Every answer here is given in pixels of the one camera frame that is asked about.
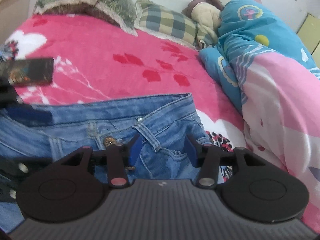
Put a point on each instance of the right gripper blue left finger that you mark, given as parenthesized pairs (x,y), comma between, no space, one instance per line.
(134,149)

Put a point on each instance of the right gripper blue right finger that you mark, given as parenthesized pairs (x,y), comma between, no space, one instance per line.
(192,148)

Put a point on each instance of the blue denim jeans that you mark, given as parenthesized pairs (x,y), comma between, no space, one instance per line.
(163,122)

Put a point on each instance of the pink floral bed blanket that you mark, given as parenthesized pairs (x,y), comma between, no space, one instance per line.
(97,61)

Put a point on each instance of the pink and blue quilt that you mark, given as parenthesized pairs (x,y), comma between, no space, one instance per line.
(272,80)

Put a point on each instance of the plaid checked pillow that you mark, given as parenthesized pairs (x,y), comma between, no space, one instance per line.
(167,24)

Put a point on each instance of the black smartphone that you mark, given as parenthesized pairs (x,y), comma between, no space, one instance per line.
(29,72)

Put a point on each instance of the beige brown fleece garment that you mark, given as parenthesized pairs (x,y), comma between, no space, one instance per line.
(205,12)

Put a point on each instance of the green fringed pillow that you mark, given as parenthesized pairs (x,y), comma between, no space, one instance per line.
(121,13)

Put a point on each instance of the light green wardrobe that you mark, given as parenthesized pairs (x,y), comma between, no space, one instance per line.
(309,32)

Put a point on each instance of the wooden bedside cabinet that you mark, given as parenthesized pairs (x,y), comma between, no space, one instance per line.
(13,14)

